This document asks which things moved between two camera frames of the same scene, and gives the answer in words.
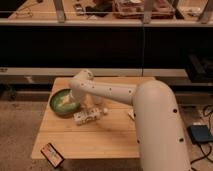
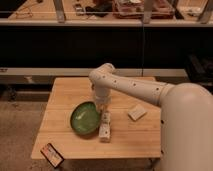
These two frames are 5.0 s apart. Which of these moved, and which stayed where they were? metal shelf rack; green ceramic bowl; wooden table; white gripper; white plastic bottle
Moved: green ceramic bowl; white gripper; white plastic bottle
Stayed: wooden table; metal shelf rack
